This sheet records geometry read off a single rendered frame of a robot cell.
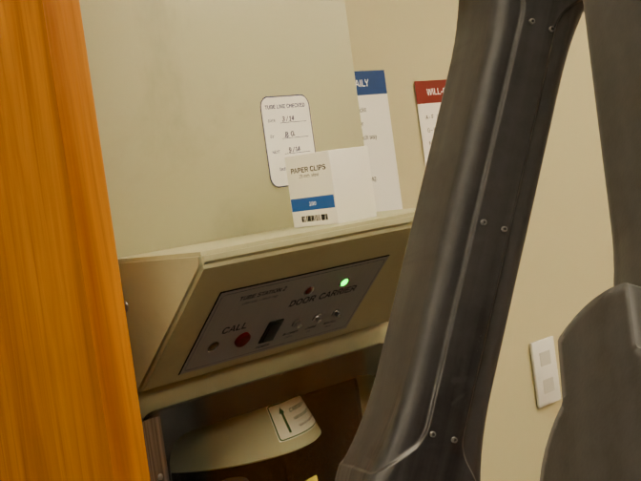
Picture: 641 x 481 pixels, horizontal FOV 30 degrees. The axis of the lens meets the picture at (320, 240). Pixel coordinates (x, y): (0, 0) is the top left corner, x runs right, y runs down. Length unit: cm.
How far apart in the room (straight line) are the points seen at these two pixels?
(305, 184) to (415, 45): 95
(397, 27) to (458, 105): 127
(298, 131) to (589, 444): 72
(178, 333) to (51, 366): 10
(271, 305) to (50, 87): 25
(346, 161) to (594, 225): 136
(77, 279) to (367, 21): 111
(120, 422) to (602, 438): 48
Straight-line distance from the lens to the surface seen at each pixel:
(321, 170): 97
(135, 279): 88
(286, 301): 93
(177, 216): 96
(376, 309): 106
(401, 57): 188
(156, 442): 93
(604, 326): 39
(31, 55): 81
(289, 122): 106
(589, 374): 39
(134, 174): 94
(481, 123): 60
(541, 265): 214
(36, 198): 82
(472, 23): 64
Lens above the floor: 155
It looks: 3 degrees down
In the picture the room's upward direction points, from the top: 8 degrees counter-clockwise
